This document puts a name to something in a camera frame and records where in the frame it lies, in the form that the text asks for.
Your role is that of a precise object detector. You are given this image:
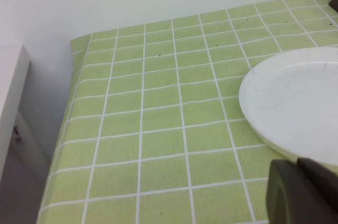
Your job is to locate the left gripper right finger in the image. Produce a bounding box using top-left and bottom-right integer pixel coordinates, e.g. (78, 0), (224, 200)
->
(296, 156), (338, 200)

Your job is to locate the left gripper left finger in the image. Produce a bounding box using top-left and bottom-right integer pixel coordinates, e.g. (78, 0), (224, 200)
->
(266, 158), (338, 224)

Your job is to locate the white round plate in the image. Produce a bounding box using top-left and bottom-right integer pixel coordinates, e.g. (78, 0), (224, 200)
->
(239, 46), (338, 166)

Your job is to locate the green checkered tablecloth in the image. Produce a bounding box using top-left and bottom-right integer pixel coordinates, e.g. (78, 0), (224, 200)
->
(35, 0), (338, 224)

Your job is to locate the white cabinet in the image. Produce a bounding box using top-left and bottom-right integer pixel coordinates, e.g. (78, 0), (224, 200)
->
(0, 45), (51, 224)

